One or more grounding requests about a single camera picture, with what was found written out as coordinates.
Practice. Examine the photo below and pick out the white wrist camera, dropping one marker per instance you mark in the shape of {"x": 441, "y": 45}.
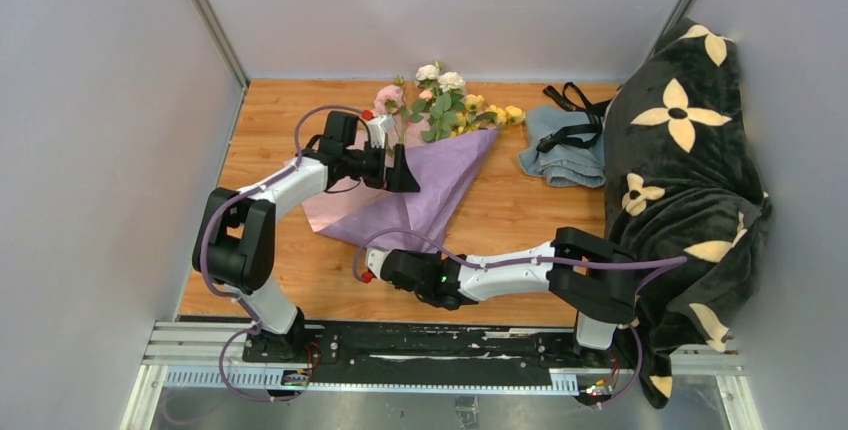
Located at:
{"x": 378, "y": 129}
{"x": 374, "y": 260}

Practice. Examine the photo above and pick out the white fake rose stem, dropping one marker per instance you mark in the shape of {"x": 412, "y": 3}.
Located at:
{"x": 438, "y": 116}

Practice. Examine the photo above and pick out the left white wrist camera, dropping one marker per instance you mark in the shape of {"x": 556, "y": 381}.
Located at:
{"x": 378, "y": 129}

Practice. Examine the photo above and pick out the light blue cloth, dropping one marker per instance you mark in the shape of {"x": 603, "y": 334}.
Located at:
{"x": 565, "y": 148}

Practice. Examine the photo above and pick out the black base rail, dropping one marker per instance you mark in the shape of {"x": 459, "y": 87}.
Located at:
{"x": 441, "y": 357}

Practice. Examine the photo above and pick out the pink wrapping paper sheet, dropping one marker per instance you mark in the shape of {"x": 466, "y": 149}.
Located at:
{"x": 360, "y": 215}

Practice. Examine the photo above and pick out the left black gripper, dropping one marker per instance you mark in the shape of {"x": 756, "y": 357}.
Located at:
{"x": 398, "y": 179}

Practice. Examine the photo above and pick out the pink fake flower stem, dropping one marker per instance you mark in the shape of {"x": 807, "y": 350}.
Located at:
{"x": 391, "y": 100}

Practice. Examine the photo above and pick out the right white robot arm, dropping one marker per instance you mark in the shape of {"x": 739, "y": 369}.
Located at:
{"x": 596, "y": 277}

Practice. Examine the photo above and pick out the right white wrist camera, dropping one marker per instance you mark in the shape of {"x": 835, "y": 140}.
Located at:
{"x": 374, "y": 260}

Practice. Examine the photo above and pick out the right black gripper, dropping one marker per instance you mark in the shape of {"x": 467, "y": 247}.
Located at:
{"x": 435, "y": 258}

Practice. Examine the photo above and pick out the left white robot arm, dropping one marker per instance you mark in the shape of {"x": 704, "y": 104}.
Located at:
{"x": 235, "y": 247}

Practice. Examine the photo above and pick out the dark floral blanket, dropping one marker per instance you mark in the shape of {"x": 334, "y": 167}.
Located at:
{"x": 681, "y": 180}

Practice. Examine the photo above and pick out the yellow fake flower stem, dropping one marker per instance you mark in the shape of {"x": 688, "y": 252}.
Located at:
{"x": 475, "y": 114}

